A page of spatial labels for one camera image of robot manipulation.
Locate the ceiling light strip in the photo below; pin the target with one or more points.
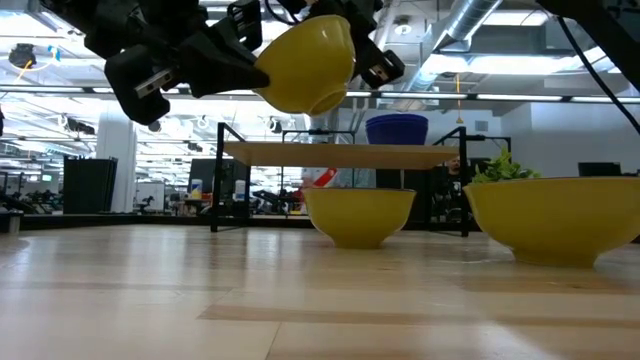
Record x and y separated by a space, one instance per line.
580 99
520 97
422 95
360 94

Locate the yellow hanging pendant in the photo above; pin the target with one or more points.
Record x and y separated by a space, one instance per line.
458 120

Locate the green potted plant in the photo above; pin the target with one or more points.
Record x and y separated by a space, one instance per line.
500 170

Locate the yellow ceramic bowl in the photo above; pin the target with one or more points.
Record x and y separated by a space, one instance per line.
305 65
555 220
357 217

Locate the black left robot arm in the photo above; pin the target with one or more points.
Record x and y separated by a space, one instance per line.
75 15

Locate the wooden shelf board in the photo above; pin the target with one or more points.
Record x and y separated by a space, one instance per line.
340 156

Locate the small white post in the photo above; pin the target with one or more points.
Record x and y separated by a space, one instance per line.
15 225

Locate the white room column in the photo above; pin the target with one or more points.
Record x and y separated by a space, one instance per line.
117 165

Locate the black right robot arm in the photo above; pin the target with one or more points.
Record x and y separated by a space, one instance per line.
615 35

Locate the grey wall vent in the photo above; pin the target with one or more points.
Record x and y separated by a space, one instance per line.
481 126

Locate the person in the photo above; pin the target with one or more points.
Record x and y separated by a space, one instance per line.
452 185

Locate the black computer monitor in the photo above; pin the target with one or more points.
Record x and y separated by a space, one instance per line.
600 169
232 170

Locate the silver spiral ceiling duct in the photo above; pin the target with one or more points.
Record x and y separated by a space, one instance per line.
470 20

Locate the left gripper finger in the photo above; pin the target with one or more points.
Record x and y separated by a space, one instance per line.
220 65

